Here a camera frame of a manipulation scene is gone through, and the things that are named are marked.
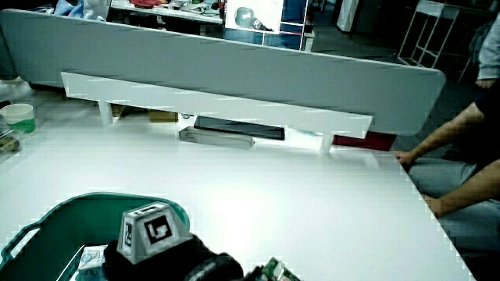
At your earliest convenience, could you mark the person's right hand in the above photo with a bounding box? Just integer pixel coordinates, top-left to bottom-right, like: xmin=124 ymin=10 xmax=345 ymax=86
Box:
xmin=102 ymin=201 xmax=244 ymax=281

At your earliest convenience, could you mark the green white carton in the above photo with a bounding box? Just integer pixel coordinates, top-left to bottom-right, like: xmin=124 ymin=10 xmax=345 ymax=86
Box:
xmin=260 ymin=256 xmax=302 ymax=281

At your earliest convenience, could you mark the cluttered background table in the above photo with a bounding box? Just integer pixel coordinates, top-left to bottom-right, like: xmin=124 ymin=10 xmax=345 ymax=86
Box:
xmin=110 ymin=0 xmax=224 ymax=25

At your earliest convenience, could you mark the white standing board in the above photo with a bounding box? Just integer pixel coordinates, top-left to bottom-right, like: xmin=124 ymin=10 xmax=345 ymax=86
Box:
xmin=336 ymin=0 xmax=360 ymax=34

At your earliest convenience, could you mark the red flat box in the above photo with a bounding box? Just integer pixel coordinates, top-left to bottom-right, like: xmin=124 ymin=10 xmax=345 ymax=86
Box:
xmin=331 ymin=130 xmax=398 ymax=152

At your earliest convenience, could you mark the white green paper cup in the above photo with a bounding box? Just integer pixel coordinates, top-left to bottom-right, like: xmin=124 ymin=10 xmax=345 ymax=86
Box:
xmin=0 ymin=103 xmax=38 ymax=135

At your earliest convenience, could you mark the white shelf riser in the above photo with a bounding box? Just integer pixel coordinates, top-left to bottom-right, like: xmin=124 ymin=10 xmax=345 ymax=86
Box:
xmin=60 ymin=71 xmax=374 ymax=155

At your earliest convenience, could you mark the grey divider panel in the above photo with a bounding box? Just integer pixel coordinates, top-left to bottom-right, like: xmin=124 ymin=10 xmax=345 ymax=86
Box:
xmin=0 ymin=8 xmax=447 ymax=137

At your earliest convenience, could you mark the brown cardboard box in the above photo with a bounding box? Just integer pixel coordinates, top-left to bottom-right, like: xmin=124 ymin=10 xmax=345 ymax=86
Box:
xmin=148 ymin=109 xmax=180 ymax=124

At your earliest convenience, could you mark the white poster with helmet picture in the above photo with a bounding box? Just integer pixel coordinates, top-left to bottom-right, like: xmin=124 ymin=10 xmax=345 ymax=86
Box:
xmin=224 ymin=0 xmax=285 ymax=36

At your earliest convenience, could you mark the person's right forearm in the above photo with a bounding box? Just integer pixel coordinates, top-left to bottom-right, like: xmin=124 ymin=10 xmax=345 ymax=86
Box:
xmin=241 ymin=265 xmax=273 ymax=281

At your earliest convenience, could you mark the green plate tray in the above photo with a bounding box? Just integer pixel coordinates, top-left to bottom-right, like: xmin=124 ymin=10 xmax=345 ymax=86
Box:
xmin=0 ymin=192 xmax=191 ymax=281

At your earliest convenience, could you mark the blue cloth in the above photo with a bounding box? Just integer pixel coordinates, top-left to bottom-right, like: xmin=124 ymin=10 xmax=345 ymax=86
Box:
xmin=53 ymin=0 xmax=107 ymax=22

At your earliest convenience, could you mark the another person's forearm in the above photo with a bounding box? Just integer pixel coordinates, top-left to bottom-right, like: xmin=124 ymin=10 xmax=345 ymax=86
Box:
xmin=436 ymin=158 xmax=500 ymax=219
xmin=405 ymin=101 xmax=488 ymax=162

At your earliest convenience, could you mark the white milk carton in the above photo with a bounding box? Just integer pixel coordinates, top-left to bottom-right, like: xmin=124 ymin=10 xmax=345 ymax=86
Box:
xmin=77 ymin=244 xmax=109 ymax=281

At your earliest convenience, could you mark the white metal rack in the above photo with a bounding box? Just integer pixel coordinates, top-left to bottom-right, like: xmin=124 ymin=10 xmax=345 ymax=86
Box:
xmin=397 ymin=0 xmax=461 ymax=69

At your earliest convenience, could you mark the blue cabinet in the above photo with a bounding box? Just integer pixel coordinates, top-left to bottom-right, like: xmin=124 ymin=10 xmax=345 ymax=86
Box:
xmin=223 ymin=0 xmax=315 ymax=52

